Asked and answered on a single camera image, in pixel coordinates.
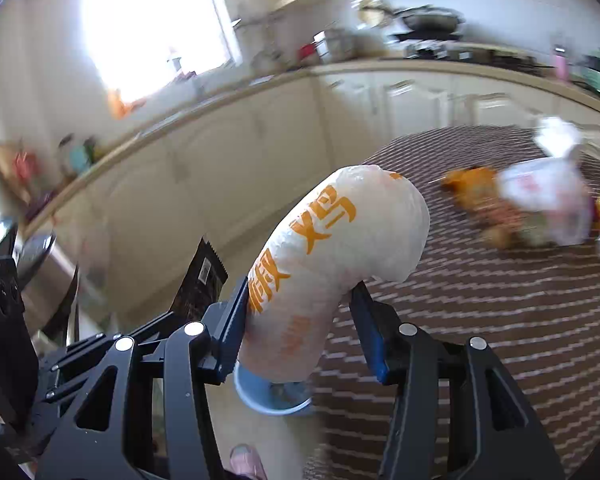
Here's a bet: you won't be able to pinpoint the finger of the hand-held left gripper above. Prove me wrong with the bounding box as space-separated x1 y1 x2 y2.
39 310 181 403

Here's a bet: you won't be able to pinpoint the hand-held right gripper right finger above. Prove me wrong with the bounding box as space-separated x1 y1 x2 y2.
350 284 566 480

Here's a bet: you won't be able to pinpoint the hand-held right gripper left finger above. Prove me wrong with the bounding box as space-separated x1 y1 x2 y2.
34 275 253 480

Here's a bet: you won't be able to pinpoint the black snack packet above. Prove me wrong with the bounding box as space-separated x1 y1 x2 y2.
172 237 229 333

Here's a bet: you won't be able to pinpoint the white paper bag orange print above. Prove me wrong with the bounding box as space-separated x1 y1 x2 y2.
236 164 431 383

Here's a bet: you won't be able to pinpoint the shiny metal object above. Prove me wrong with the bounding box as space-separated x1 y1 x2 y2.
0 217 81 351

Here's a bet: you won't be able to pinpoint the pink slipper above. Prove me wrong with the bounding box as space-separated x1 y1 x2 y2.
229 442 269 480

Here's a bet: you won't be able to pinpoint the orange snack packet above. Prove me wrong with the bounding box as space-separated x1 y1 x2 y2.
440 165 526 251

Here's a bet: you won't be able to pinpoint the cream kitchen base cabinets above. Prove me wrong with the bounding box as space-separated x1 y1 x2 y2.
22 55 600 321

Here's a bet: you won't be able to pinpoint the white plastic bag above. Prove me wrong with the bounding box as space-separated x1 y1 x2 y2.
497 116 593 246

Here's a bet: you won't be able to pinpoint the stacked steel pot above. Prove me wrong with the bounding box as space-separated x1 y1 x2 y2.
312 29 357 61

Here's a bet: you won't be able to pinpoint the gas hob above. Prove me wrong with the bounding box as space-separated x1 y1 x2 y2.
405 42 548 72

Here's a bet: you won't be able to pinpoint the bright window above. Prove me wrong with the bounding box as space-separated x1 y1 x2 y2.
80 0 243 98

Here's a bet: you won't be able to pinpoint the steel wok with lid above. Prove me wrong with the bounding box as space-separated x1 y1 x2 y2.
394 5 467 36

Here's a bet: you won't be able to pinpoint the cream utensil drainer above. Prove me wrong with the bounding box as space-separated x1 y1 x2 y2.
352 0 393 28

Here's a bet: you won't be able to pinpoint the pink utensil holder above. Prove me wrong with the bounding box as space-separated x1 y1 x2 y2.
551 44 570 82

